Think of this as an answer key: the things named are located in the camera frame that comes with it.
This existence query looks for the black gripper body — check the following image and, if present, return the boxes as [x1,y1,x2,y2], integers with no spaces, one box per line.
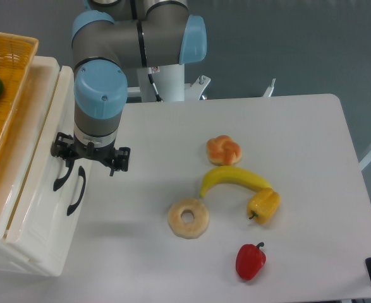
[51,132,115,167]

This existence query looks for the black top drawer handle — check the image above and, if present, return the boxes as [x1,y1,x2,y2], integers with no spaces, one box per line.
[53,169,73,192]

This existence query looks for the black drawer handle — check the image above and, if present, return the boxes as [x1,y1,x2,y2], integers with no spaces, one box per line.
[53,169,73,192]
[66,166,87,216]

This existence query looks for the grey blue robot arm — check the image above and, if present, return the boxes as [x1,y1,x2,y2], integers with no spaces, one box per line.
[51,1,207,172]

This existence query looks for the white drawer cabinet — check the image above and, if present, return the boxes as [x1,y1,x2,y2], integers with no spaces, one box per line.
[0,56,94,278]

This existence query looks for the beige donut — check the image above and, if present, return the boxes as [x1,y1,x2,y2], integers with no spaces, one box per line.
[167,198,210,239]

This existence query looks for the knotted bread roll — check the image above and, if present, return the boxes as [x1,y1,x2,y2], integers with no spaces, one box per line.
[206,135,243,165]

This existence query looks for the yellow woven basket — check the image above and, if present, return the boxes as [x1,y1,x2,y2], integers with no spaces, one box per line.
[0,32,39,155]

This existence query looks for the yellow banana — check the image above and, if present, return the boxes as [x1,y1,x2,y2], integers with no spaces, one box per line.
[199,165,272,198]

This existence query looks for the yellow bell pepper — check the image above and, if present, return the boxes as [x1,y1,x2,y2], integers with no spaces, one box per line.
[246,187,281,224]

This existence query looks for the red bell pepper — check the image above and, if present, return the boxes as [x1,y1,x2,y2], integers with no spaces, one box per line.
[235,242,267,281]

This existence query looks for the black bottom drawer handle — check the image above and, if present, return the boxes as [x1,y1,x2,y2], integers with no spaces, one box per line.
[66,166,87,216]

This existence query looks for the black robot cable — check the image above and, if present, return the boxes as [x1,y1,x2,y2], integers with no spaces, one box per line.
[147,66,164,102]

